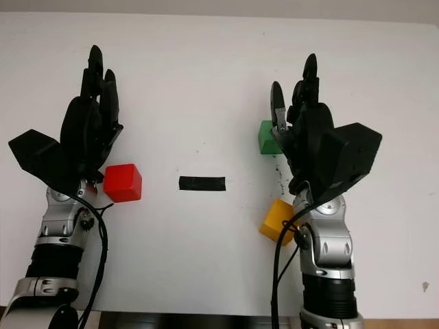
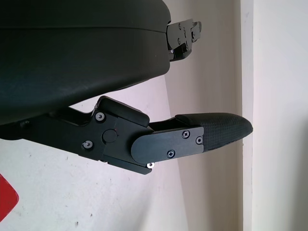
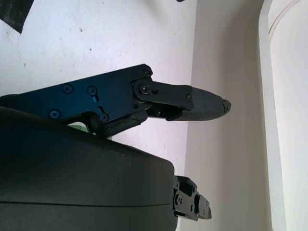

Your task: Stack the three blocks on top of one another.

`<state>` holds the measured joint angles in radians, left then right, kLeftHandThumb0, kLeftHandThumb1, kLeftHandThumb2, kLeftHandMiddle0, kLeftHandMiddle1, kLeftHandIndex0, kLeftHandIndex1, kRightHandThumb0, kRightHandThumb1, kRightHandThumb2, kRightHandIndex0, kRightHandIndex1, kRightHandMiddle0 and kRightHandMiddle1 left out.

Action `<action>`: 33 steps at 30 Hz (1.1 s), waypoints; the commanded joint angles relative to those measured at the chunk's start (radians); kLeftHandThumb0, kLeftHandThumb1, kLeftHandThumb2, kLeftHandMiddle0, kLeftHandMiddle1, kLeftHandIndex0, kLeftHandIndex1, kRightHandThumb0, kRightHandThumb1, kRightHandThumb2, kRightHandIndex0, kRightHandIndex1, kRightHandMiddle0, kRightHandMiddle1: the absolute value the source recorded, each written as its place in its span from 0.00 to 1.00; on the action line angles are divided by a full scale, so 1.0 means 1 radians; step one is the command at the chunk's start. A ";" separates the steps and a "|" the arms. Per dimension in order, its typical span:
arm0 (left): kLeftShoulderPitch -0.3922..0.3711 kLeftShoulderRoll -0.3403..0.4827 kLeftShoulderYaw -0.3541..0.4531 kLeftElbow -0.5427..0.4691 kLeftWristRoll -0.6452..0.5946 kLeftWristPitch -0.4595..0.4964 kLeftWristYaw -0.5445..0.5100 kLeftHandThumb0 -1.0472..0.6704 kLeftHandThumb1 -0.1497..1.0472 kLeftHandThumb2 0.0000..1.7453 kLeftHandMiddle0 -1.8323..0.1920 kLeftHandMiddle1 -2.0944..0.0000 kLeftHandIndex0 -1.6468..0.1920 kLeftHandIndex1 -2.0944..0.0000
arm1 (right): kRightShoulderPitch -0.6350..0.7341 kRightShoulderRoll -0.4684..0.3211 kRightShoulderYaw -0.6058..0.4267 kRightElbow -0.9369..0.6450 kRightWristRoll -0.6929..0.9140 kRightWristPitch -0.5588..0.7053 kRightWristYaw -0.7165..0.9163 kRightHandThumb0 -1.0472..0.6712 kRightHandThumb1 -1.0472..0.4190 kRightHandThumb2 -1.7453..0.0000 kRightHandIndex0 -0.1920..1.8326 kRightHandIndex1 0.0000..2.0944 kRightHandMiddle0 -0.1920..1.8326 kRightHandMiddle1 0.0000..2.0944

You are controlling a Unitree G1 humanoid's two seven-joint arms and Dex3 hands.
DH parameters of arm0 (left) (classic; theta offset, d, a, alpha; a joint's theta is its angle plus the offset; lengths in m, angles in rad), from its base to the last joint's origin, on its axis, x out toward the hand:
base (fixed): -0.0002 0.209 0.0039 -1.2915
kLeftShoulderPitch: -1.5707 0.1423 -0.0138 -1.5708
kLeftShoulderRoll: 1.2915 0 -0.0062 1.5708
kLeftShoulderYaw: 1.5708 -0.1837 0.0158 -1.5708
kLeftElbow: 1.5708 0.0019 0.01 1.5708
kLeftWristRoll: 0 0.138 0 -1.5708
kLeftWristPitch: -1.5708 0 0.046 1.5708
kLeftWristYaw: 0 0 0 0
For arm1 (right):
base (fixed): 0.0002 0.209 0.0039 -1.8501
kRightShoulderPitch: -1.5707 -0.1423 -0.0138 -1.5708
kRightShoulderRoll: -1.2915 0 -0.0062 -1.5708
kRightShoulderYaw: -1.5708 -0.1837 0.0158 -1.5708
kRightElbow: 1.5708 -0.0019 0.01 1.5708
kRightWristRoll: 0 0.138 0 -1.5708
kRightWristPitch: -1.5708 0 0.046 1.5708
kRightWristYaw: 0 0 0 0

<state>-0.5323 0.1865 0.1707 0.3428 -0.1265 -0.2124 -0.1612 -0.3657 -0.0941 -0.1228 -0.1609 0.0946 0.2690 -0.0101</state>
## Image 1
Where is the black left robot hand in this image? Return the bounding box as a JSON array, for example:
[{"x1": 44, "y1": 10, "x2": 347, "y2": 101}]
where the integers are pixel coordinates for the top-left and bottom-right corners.
[{"x1": 60, "y1": 44, "x2": 125, "y2": 183}]

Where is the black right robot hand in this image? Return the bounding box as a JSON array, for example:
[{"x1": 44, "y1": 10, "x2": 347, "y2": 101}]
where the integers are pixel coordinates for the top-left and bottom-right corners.
[{"x1": 270, "y1": 53, "x2": 335, "y2": 196}]

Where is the green wooden block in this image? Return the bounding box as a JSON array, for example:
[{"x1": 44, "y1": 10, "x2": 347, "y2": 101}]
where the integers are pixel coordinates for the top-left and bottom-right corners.
[{"x1": 257, "y1": 120, "x2": 285, "y2": 156}]

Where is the red wooden block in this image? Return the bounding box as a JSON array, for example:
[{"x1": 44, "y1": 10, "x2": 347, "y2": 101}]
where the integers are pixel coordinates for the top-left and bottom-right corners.
[{"x1": 103, "y1": 163, "x2": 143, "y2": 204}]

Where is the yellow wooden block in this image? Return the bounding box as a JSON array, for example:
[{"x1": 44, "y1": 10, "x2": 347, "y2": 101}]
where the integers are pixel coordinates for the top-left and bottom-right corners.
[{"x1": 258, "y1": 199, "x2": 299, "y2": 246}]

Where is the black tape strip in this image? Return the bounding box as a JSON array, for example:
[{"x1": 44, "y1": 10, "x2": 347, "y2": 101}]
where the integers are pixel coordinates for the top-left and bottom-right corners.
[{"x1": 178, "y1": 175, "x2": 227, "y2": 193}]

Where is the dark robot torso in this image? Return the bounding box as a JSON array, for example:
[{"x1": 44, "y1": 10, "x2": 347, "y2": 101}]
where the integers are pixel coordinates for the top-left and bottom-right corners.
[{"x1": 99, "y1": 311, "x2": 292, "y2": 329}]

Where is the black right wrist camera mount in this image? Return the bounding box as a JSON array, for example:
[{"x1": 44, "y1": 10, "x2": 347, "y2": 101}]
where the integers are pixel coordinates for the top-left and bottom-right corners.
[{"x1": 313, "y1": 122, "x2": 383, "y2": 202}]

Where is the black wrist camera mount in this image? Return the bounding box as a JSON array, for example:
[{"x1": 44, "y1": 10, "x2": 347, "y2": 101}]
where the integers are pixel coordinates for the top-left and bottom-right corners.
[
  {"x1": 8, "y1": 129, "x2": 80, "y2": 192},
  {"x1": 313, "y1": 122, "x2": 383, "y2": 202}
]

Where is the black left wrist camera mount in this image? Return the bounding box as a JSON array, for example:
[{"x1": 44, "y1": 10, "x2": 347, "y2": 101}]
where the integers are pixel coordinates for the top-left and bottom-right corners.
[{"x1": 8, "y1": 129, "x2": 80, "y2": 192}]

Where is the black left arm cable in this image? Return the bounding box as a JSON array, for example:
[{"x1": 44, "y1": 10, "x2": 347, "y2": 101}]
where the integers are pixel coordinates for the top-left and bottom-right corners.
[{"x1": 60, "y1": 186, "x2": 115, "y2": 329}]

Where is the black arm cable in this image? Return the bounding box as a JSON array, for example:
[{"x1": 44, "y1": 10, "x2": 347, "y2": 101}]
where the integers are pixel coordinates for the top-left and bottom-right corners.
[
  {"x1": 60, "y1": 186, "x2": 115, "y2": 329},
  {"x1": 270, "y1": 201, "x2": 311, "y2": 329}
]

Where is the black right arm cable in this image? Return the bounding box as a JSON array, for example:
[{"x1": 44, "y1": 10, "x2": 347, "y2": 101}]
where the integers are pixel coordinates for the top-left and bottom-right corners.
[{"x1": 270, "y1": 201, "x2": 311, "y2": 329}]

